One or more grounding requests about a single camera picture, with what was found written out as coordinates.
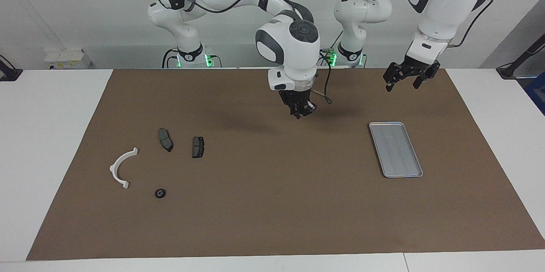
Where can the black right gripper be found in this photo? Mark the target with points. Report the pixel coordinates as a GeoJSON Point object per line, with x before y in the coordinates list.
{"type": "Point", "coordinates": [298, 95]}

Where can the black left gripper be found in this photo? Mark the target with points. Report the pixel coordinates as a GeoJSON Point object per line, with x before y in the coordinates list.
{"type": "Point", "coordinates": [417, 67]}

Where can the large black bearing gear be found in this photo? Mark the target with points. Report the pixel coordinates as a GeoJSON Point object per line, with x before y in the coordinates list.
{"type": "Point", "coordinates": [160, 193]}

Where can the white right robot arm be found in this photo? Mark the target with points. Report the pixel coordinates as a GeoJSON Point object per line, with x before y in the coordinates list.
{"type": "Point", "coordinates": [289, 50]}

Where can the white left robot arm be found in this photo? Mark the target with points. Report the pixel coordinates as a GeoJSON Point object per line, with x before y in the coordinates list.
{"type": "Point", "coordinates": [438, 4]}

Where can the silver metal tray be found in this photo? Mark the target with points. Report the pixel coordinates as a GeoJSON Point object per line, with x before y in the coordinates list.
{"type": "Point", "coordinates": [396, 150]}

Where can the black table clamp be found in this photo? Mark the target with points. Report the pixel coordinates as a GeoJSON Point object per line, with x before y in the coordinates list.
{"type": "Point", "coordinates": [509, 71]}
{"type": "Point", "coordinates": [10, 74]}

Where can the brown table mat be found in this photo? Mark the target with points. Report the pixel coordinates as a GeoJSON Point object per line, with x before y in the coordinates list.
{"type": "Point", "coordinates": [272, 204]}

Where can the rectangular dark brake pad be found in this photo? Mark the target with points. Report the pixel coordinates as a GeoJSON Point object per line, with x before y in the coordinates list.
{"type": "Point", "coordinates": [198, 147]}

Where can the blue bin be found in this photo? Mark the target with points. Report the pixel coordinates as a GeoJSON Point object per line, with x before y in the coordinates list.
{"type": "Point", "coordinates": [537, 91]}

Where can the curved dark brake pad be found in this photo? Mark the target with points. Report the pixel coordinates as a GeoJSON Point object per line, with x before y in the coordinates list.
{"type": "Point", "coordinates": [165, 139]}

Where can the white box yellow marks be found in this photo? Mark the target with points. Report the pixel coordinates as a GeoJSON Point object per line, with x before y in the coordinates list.
{"type": "Point", "coordinates": [68, 57]}

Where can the white curved plastic bracket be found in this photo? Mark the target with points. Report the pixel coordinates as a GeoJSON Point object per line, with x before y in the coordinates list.
{"type": "Point", "coordinates": [113, 170]}

